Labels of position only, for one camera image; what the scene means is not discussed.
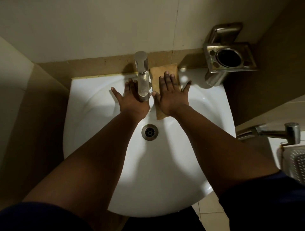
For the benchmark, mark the person's right hand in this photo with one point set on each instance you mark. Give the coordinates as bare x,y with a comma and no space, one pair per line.
170,100

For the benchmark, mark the person's left hand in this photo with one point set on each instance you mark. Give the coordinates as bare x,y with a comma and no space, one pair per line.
132,104

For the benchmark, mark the person's left little finger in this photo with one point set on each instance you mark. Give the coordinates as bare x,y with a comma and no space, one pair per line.
116,93

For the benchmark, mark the person's left middle finger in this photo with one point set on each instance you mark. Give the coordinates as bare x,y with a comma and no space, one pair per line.
136,87

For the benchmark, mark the person's right middle finger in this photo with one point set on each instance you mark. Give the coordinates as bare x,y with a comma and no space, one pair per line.
168,80

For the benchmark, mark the person's right thumb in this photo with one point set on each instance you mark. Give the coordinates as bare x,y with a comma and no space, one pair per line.
156,97

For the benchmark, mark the person's right little finger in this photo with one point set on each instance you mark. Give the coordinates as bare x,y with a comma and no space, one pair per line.
186,86

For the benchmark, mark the person's left forearm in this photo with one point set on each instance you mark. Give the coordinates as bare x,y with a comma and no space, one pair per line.
95,161

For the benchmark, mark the person's right forearm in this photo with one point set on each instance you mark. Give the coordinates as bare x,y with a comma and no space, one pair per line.
219,147

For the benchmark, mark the chrome basin faucet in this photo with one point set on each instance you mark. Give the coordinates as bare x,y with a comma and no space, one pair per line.
142,81

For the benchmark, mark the brown cleaning cloth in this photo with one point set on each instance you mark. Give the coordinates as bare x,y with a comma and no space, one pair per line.
155,76

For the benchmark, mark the metal sink drain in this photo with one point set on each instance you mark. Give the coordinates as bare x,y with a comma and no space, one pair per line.
150,132

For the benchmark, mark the steel toothbrush holder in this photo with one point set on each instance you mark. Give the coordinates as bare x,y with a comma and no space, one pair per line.
230,57

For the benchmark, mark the white ceramic wash basin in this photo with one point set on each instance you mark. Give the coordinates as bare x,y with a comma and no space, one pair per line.
164,171

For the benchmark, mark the perforated metal soap dish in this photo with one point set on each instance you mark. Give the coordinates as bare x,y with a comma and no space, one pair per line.
295,164

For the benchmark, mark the dark blue shirt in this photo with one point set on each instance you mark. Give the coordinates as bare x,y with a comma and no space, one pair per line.
262,204

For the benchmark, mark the chrome wall tap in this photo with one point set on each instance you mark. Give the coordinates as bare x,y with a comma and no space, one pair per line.
274,133

